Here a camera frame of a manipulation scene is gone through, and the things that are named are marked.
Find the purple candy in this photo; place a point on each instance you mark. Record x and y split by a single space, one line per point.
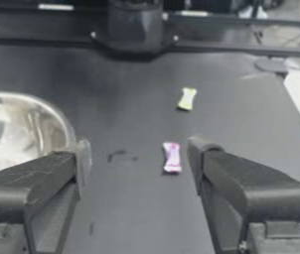
173 158

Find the green candy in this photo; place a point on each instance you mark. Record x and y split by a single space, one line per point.
186 99

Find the steel bowl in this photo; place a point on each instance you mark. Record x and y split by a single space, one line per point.
20 132

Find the white label strip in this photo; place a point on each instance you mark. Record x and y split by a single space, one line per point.
194 13
55 7

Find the black upright post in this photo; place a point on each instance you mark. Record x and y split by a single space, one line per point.
256 8

